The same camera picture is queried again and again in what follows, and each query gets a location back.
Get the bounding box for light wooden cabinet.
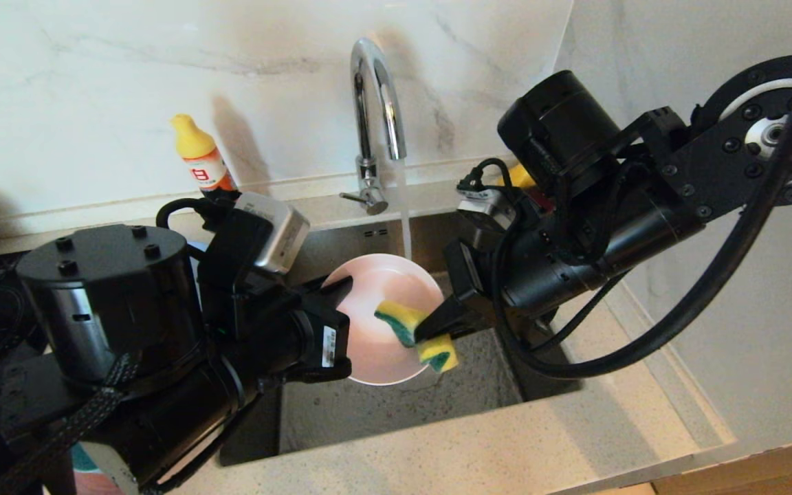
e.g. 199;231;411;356
650;430;792;495

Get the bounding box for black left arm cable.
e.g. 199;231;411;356
155;196;232;231

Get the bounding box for yellow-capped orange dish soap bottle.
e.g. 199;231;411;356
170;113;239;197

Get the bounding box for yellow pear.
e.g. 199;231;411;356
499;163;538;190

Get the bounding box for teal bowl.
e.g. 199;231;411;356
71;443;101;475

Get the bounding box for stainless steel sink basin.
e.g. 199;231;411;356
221;208;584;466

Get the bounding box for pale pink bowl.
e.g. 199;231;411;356
320;253;446;386

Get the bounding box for chrome gooseneck faucet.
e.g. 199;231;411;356
339;38;407;216

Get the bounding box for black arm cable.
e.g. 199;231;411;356
461;47;792;379
155;196;232;231

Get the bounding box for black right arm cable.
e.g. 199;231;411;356
461;47;792;379

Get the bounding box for black braided left arm sleeve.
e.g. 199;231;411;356
0;354;139;495

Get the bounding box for yellow fish-shaped sponge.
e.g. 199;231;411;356
374;300;460;374

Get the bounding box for pink plate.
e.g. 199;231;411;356
76;471;125;495

